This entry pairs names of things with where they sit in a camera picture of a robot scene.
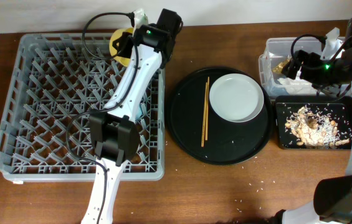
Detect food scraps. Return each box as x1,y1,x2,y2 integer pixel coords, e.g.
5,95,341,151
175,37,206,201
284,105,352,149

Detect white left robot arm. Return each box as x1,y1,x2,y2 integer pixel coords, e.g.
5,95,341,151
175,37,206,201
82,9,183,223

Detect grey dishwasher rack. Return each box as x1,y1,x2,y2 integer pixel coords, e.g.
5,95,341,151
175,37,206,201
0,32,166,182

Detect white round plate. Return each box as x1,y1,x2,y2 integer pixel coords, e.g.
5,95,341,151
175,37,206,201
209,73,264,123

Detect blue plastic cup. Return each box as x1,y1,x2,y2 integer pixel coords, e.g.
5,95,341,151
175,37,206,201
136,101,147,121

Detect clear plastic bin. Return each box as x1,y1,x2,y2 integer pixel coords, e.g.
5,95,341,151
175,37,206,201
259,36,352,99

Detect brown Nescafe Gold wrapper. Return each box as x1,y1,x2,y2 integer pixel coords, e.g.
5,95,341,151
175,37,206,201
272,59,290,74

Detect round black tray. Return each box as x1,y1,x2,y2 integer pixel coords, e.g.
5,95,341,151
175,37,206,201
164,67,274,165

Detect black rectangular tray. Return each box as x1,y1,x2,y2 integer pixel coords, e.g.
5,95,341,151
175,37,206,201
275,96,352,150

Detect white crumpled paper towel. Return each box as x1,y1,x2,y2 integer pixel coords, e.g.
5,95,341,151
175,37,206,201
277,78,316,95

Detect yellow bowl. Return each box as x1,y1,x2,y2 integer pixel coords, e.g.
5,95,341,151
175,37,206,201
109,27,133,67

